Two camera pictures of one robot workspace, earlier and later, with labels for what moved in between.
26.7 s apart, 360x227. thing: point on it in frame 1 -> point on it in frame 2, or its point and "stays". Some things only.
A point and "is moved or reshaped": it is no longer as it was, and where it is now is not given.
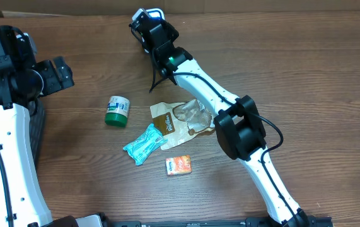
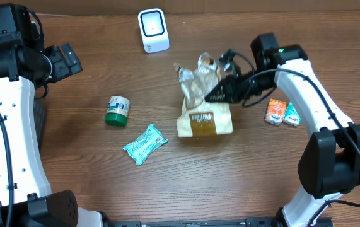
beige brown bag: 179,123 is moved or reshaped
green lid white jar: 117,111 stays
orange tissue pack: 178,165 -> 275,111
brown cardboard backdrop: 74,8 stays
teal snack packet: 140,149 stays
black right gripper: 170,30 -> 232,94
